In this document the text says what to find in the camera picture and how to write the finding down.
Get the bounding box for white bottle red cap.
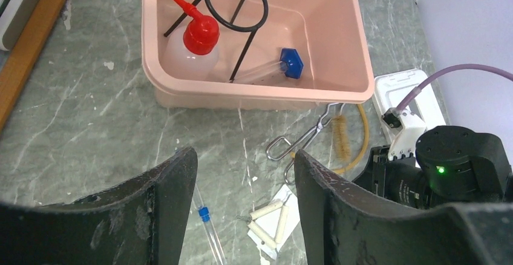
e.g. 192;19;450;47
162;0;220;80

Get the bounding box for orange wooden rack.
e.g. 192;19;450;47
1;0;66;129

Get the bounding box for glass dropper blue fittings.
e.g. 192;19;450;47
174;148;229;265

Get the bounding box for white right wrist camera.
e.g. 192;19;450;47
382;108;426;161

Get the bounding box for measuring cylinder blue base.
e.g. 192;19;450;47
231;47;304;85

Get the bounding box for metal crucible tongs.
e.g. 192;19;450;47
265;103;345;186

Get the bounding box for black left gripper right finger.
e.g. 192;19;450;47
294;151;512;264

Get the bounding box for yellow rubber tubing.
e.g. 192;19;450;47
303;104;370;174

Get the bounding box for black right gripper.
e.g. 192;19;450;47
353;146;431;209

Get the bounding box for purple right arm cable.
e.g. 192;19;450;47
394;63;513;114

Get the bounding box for black wire tripod stand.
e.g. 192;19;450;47
163;0;269;83

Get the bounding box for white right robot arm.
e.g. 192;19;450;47
354;125;512;209

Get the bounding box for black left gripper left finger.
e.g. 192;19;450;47
1;147;198;264

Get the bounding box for white plastic lid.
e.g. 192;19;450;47
373;68;448;146

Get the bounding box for bristle test tube brush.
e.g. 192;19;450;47
332;115;351;162

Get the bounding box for pink plastic bin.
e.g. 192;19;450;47
141;0;374;110

